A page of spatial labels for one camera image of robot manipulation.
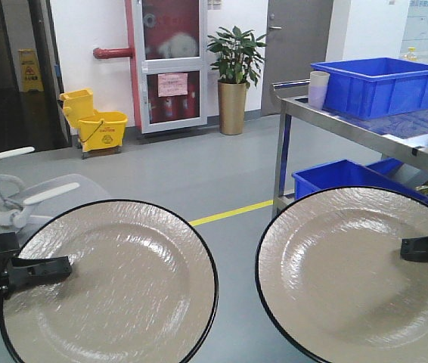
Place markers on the red fire hose cabinet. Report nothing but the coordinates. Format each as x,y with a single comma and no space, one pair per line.
168,67

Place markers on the blue plastic crate on table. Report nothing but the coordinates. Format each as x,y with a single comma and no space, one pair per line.
375,87

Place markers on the grey door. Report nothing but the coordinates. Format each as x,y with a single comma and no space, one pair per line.
296,36

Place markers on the yellow mop bucket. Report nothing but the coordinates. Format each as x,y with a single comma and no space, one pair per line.
96,130

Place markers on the yellow wet floor sign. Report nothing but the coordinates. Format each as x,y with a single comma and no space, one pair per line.
31,78

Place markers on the beige plate black rim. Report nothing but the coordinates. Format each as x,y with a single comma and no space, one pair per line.
143,288
332,281

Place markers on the blue crate lower shelf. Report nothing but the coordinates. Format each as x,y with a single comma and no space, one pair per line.
347,173

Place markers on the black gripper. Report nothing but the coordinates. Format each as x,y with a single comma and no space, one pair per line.
24,274

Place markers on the white grey office chair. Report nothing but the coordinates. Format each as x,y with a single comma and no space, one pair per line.
24,210

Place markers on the red wall pipe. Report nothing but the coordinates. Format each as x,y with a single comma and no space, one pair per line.
130,53

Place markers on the stainless steel table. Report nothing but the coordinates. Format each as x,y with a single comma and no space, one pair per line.
403,137

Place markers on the white lavender cup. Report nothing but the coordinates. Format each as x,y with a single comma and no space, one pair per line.
318,83

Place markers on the plant in gold pot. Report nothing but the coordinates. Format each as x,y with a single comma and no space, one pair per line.
239,64

